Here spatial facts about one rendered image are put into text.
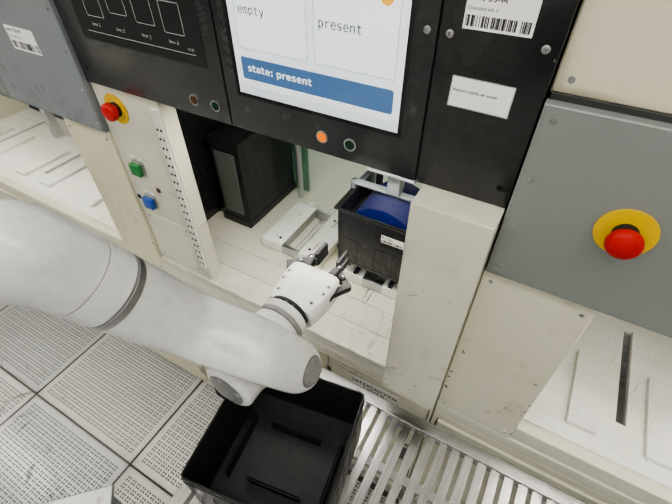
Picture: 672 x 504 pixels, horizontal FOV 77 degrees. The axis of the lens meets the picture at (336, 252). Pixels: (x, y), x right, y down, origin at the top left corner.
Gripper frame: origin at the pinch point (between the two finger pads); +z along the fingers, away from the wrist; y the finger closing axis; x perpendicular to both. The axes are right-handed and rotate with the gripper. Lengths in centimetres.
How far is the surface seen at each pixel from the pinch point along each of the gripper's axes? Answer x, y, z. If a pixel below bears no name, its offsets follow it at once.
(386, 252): -15.5, 3.2, 21.7
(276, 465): -42.0, 0.6, -26.8
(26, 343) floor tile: -119, -161, -22
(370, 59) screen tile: 37.5, 5.0, 1.7
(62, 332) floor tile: -119, -151, -9
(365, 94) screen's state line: 32.7, 4.6, 1.7
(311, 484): -42, 10, -26
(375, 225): -8.2, -0.3, 21.7
